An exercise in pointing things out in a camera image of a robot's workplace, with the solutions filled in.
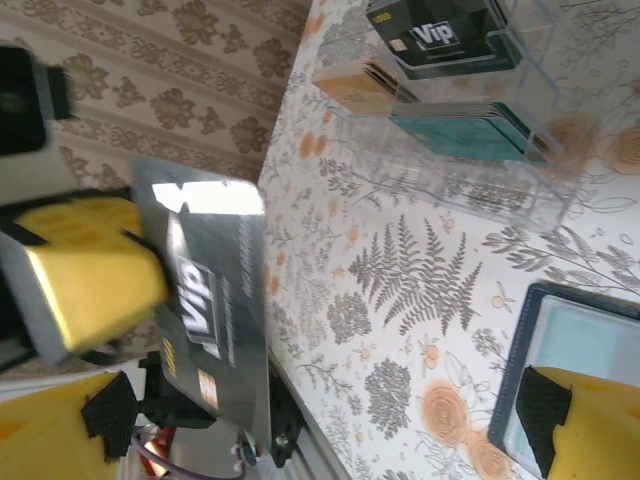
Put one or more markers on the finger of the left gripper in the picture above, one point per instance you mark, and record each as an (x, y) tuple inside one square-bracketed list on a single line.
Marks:
[(85, 222), (95, 290)]

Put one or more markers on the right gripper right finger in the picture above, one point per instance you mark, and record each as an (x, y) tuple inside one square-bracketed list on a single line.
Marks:
[(600, 425)]

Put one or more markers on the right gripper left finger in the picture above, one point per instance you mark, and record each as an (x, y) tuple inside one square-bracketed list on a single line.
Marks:
[(45, 435)]

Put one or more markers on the dark blue card holder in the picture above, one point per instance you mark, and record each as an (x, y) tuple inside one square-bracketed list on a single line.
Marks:
[(575, 340)]

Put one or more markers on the silver VIP card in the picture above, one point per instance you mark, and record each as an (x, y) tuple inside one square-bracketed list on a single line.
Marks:
[(225, 260)]

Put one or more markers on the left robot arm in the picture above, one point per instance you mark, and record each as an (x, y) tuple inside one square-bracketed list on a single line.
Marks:
[(175, 410)]

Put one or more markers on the clear acrylic card organizer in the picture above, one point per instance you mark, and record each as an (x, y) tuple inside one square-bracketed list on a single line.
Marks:
[(480, 200)]

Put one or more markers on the gold card stack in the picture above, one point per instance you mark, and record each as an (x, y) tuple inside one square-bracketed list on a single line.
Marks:
[(350, 90)]

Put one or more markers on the teal card stack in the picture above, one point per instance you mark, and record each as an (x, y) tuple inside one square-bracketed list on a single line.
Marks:
[(450, 135)]

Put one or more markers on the black VIP card stack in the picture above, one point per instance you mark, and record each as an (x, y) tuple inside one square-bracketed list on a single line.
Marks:
[(450, 55)]

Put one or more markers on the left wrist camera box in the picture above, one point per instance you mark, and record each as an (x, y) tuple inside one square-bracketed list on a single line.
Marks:
[(20, 100)]

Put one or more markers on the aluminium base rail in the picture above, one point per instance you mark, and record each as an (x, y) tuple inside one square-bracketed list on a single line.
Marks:
[(310, 468)]

